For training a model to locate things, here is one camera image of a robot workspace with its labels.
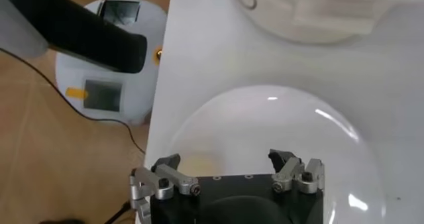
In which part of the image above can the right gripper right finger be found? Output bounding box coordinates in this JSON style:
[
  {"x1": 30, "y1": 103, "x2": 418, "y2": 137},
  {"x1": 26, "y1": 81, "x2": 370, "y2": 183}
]
[{"x1": 267, "y1": 148, "x2": 326, "y2": 195}]

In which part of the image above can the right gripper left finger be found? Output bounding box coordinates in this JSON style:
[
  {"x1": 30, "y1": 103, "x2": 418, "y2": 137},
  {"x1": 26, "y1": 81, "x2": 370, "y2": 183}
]
[{"x1": 128, "y1": 152, "x2": 202, "y2": 224}]

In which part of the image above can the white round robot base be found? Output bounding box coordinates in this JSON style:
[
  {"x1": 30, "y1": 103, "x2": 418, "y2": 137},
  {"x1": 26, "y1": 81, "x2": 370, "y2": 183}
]
[{"x1": 54, "y1": 0, "x2": 168, "y2": 126}]

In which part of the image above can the large white plate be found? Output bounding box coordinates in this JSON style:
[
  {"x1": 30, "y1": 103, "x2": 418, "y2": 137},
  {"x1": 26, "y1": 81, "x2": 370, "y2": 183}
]
[{"x1": 167, "y1": 85, "x2": 387, "y2": 224}]

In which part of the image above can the white electric cooker pot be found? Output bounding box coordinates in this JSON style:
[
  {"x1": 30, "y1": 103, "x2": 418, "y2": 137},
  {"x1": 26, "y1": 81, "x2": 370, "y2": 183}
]
[{"x1": 228, "y1": 0, "x2": 424, "y2": 44}]

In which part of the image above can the black floor cable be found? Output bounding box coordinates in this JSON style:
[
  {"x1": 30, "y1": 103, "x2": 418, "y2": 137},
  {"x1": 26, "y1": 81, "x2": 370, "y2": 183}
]
[{"x1": 0, "y1": 47, "x2": 146, "y2": 156}]

